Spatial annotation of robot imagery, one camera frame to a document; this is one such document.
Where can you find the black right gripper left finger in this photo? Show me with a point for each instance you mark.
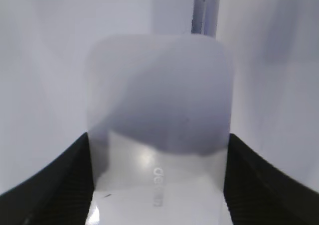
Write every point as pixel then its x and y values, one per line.
pixel 60 194

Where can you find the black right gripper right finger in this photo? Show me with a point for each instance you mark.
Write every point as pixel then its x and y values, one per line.
pixel 257 193

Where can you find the white rectangular board eraser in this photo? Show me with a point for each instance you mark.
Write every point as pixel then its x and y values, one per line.
pixel 158 114

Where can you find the white aluminium-framed whiteboard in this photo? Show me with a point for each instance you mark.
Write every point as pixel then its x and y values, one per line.
pixel 43 49

